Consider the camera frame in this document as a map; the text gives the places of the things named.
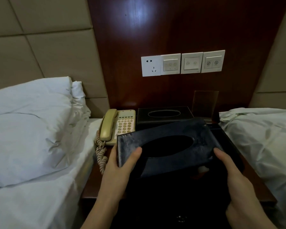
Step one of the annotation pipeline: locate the person's right hand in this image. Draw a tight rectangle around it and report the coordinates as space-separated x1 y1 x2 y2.
213 148 261 217

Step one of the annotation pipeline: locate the person's left hand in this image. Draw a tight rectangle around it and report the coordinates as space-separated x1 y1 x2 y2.
98 145 143 201

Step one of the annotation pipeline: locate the dusty black tissue box cover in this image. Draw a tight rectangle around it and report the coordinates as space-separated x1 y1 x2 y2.
116 117 229 180

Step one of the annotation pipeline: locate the person's right forearm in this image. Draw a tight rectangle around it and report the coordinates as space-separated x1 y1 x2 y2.
225 205 278 229

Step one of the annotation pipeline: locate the person's left forearm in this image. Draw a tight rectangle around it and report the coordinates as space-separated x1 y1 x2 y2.
81 196 124 229

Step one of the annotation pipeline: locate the beige telephone base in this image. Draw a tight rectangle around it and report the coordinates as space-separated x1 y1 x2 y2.
105 109 136 146

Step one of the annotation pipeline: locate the beige telephone handset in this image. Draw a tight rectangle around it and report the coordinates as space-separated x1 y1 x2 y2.
99 109 119 142

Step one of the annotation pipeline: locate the black tissue box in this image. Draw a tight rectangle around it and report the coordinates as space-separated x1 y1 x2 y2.
136 106 195 125

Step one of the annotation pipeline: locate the white duvet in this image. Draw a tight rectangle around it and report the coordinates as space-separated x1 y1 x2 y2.
218 107 286 229

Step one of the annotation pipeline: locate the dark wooden nightstand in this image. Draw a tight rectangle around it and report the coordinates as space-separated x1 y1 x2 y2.
81 107 277 229

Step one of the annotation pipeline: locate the clear acrylic sign holder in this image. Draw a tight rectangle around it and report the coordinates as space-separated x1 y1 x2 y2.
192 90 219 122

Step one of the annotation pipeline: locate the small white pillow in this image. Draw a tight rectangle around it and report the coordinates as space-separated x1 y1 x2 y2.
70 81 91 122

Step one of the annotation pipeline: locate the white bed sheet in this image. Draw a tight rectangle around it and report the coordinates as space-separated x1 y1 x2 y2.
0 118 103 229

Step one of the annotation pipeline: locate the beige padded headboard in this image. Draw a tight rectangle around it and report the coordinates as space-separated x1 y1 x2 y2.
249 0 286 110
0 0 110 119

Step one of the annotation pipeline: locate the large white pillow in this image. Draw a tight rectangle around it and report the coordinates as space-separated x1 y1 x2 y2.
0 76 91 191

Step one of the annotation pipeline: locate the beige coiled telephone cord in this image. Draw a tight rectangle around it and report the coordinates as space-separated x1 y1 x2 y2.
94 130 109 175

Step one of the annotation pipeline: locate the white wall power socket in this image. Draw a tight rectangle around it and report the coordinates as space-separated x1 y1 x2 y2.
141 55 162 77

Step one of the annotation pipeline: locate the white switch panel with icons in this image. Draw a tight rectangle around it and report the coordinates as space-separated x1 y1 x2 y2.
201 50 226 74

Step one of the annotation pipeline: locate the white triple switch panel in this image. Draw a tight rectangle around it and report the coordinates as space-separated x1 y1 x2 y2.
160 53 181 76

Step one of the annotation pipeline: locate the white double switch panel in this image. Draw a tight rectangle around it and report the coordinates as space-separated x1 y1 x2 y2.
181 52 204 75

